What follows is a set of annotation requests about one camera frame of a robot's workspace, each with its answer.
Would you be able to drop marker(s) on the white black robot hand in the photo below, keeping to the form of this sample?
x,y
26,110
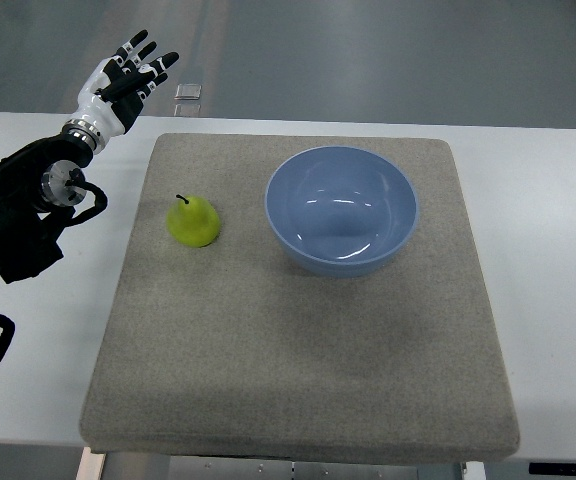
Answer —
x,y
114,95

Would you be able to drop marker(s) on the green pear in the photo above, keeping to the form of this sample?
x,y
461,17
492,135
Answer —
x,y
193,221

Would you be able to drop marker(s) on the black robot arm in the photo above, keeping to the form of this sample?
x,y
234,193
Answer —
x,y
43,191

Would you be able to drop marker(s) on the blue bowl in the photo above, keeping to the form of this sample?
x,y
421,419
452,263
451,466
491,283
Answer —
x,y
341,211

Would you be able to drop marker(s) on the metal floor plate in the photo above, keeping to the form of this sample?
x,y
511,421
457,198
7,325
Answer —
x,y
188,92

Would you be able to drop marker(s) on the grey felt mat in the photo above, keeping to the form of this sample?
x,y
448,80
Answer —
x,y
233,350

